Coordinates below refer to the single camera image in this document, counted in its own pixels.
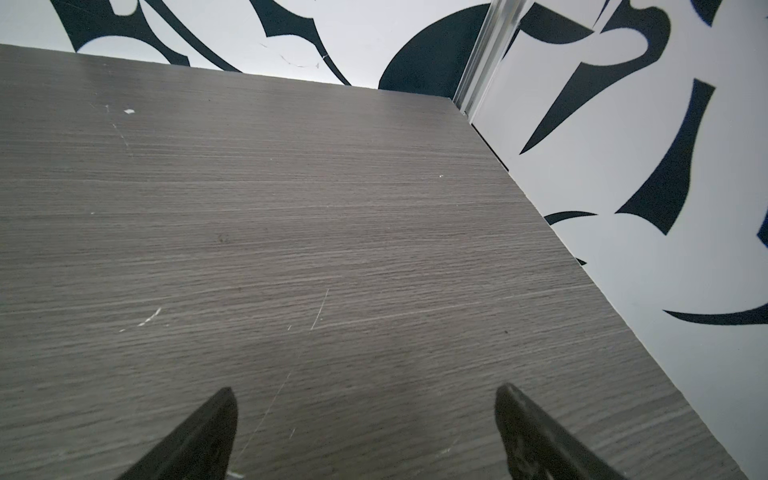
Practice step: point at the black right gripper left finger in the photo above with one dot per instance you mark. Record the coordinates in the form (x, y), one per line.
(198, 448)

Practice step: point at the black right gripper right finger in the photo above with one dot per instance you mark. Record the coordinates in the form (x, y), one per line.
(537, 446)

